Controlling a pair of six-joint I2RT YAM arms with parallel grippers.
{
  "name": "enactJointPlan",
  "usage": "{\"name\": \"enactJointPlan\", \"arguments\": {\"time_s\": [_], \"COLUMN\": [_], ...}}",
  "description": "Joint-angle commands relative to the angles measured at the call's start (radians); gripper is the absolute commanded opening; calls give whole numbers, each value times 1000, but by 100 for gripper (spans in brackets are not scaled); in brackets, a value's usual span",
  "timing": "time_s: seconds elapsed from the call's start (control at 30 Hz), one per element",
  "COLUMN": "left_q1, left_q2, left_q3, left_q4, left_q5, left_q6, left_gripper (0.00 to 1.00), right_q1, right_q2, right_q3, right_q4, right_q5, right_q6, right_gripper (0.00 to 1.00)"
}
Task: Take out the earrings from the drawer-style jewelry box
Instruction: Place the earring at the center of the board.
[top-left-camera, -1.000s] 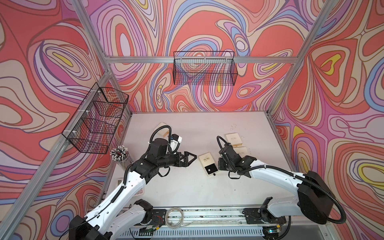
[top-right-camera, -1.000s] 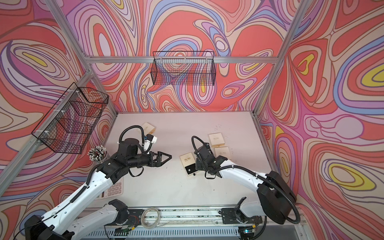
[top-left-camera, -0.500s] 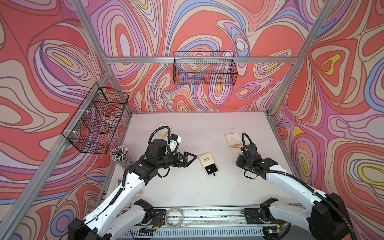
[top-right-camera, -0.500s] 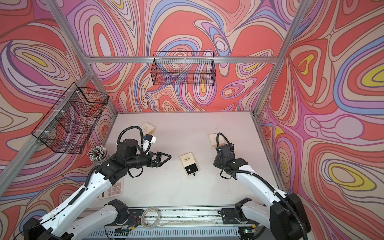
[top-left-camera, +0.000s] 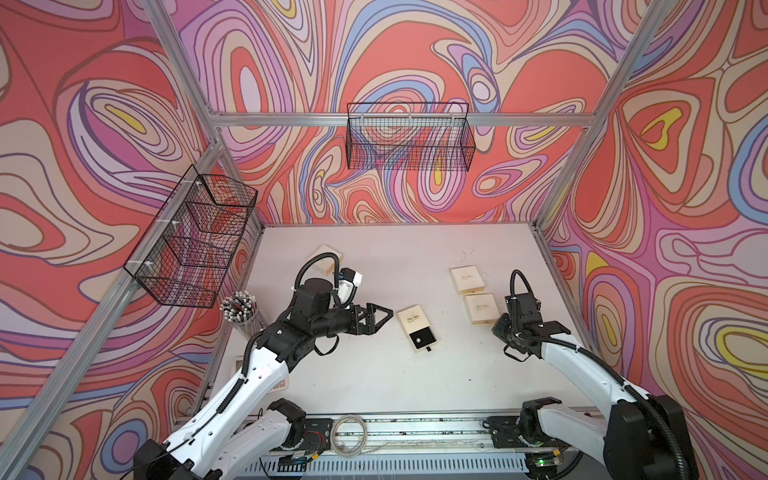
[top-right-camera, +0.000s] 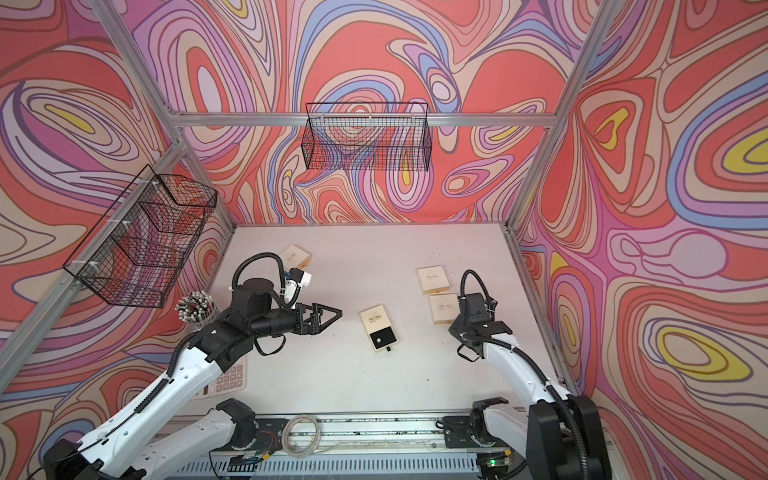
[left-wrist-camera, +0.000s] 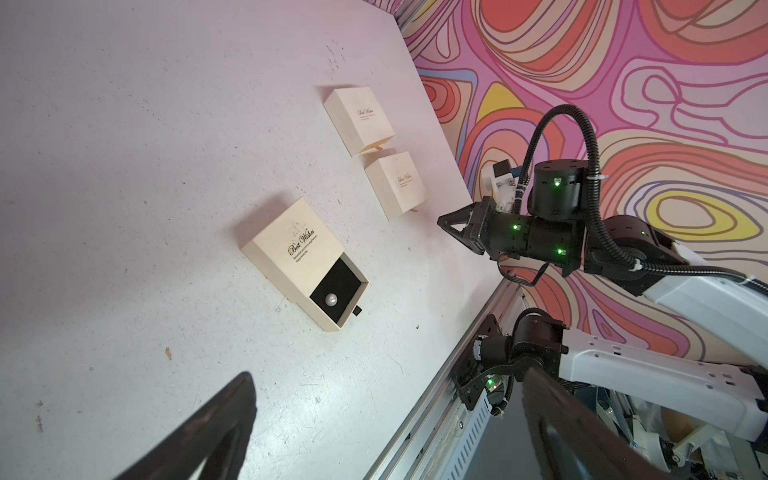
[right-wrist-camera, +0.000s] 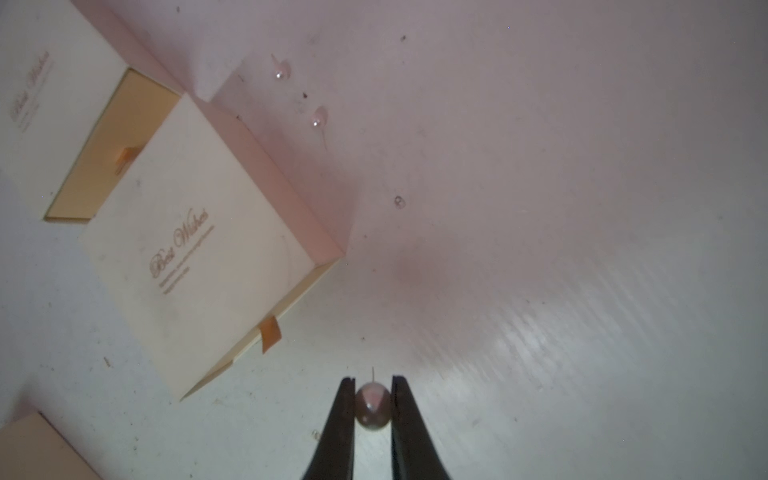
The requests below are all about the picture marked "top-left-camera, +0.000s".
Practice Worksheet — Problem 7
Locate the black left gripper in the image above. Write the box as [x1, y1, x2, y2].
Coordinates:
[310, 303, 392, 341]

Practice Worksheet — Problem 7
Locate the small cream jewelry box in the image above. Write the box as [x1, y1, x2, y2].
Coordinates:
[397, 305, 438, 352]

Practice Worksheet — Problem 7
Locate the cream drawer jewelry box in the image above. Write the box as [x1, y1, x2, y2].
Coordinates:
[450, 265, 485, 295]

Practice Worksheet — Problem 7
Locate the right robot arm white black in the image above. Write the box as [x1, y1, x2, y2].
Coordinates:
[492, 269, 699, 479]

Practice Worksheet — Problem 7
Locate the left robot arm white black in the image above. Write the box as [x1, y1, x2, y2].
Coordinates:
[128, 252, 394, 479]

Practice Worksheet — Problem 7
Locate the clear cup of pens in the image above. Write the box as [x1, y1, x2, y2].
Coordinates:
[220, 291, 267, 339]

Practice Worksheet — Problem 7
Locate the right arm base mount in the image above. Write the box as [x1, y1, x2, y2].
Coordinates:
[482, 396, 564, 468]

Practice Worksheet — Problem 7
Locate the coiled clear cable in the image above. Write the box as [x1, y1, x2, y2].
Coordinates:
[329, 414, 369, 460]

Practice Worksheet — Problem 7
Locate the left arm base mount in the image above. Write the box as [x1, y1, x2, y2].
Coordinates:
[268, 398, 334, 471]

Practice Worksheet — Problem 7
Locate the black wire basket back wall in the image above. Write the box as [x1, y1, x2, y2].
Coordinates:
[345, 100, 476, 172]

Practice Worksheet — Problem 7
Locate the black wire basket wall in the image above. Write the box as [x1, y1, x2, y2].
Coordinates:
[345, 100, 476, 172]
[123, 166, 258, 308]

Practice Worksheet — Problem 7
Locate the black wire basket left wall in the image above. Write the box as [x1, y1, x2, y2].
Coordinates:
[123, 166, 258, 308]

